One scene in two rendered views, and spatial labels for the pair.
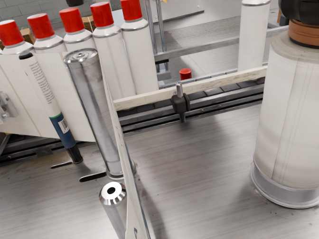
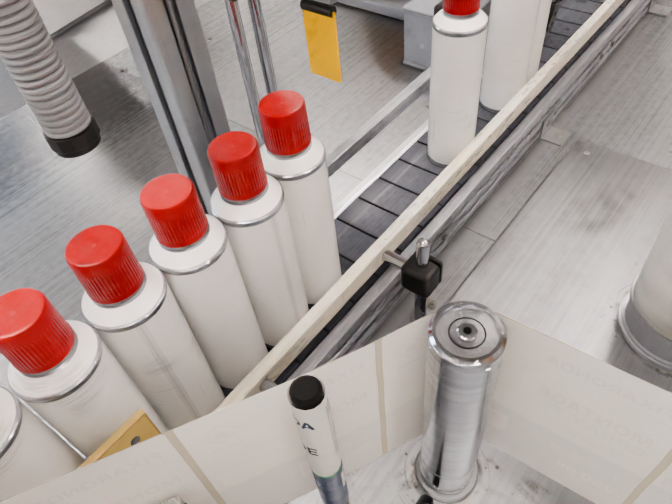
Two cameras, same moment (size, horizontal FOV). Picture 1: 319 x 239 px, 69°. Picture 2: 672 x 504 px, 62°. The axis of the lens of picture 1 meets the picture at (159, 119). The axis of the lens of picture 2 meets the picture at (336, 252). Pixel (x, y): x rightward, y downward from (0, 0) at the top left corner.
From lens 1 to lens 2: 0.31 m
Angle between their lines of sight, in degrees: 31
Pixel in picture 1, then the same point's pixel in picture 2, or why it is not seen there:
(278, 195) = not seen: outside the picture
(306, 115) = not seen: outside the picture
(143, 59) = (327, 219)
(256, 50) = (473, 108)
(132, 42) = (308, 198)
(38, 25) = (120, 270)
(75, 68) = (492, 366)
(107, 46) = (274, 234)
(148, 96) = (347, 288)
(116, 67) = (288, 266)
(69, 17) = (187, 213)
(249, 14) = (463, 51)
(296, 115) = not seen: outside the picture
